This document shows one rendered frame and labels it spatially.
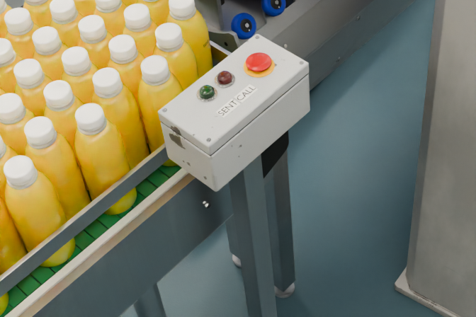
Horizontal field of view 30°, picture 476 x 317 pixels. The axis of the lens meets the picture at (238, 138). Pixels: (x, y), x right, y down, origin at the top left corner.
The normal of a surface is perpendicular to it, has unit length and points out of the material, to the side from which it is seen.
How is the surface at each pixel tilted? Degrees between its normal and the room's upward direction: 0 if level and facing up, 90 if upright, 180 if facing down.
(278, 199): 90
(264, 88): 0
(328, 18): 70
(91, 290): 90
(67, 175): 90
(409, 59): 0
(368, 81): 0
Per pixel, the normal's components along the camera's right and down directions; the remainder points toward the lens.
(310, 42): 0.65, 0.23
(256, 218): 0.72, 0.48
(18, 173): -0.08, -0.66
